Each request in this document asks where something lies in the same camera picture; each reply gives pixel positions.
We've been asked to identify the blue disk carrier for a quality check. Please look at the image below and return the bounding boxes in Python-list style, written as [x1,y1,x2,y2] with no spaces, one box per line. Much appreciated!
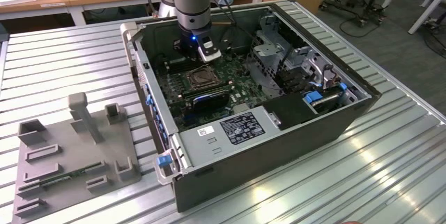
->
[301,91,323,108]

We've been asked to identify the black PC case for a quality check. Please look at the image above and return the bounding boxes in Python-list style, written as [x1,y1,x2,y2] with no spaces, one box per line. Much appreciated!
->
[120,1,383,214]

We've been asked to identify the CPU with silver top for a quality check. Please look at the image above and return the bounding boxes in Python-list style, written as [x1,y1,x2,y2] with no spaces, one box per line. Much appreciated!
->
[192,69,215,83]

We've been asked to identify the green RAM stick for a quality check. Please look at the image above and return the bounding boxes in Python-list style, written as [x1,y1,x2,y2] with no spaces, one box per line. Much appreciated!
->
[37,163,105,186]

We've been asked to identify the grey power supply unit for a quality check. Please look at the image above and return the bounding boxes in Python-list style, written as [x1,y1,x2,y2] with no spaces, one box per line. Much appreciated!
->
[171,104,281,169]

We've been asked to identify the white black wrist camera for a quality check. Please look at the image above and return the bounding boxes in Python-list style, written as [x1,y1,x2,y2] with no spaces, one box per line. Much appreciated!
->
[195,28,221,63]

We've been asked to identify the black wheeled stand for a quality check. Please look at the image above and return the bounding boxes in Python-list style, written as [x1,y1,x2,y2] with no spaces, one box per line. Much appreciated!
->
[319,0,396,28]

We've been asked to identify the grey parts rack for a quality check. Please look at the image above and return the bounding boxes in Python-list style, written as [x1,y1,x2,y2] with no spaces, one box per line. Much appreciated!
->
[12,92,144,222]

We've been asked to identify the silver disk bay frame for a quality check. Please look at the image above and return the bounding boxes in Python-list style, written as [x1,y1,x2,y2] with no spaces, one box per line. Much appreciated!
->
[259,14,371,116]

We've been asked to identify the black graphics card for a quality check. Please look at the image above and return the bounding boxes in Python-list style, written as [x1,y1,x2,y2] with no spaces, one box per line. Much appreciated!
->
[189,90,231,113]

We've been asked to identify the perforated metal drive cage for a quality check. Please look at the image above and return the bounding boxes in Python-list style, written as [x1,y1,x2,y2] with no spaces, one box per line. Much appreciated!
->
[248,29,292,97]

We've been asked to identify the CPU socket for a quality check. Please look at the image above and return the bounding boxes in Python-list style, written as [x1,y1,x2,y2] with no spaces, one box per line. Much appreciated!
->
[180,65,225,91]

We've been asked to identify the green motherboard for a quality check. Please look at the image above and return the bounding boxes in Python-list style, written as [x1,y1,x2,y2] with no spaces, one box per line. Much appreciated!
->
[155,51,271,128]

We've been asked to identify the silver chipset heatsink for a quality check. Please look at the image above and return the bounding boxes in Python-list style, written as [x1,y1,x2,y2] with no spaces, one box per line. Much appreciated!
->
[232,103,252,113]

